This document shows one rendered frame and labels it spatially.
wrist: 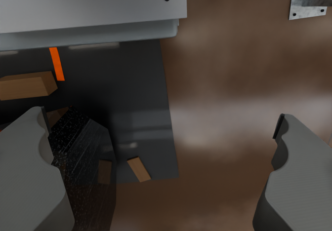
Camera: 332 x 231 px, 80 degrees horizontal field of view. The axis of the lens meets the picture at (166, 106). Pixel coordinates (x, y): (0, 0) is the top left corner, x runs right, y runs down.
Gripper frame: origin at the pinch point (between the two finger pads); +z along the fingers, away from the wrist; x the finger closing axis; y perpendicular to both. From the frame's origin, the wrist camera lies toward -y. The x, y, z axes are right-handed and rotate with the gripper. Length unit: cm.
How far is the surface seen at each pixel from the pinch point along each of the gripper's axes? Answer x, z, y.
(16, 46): -27.4, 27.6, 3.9
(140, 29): -4.2, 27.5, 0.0
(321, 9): 87, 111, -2
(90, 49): -42, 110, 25
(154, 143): -3, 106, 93
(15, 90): -86, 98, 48
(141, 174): -14, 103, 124
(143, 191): -13, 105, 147
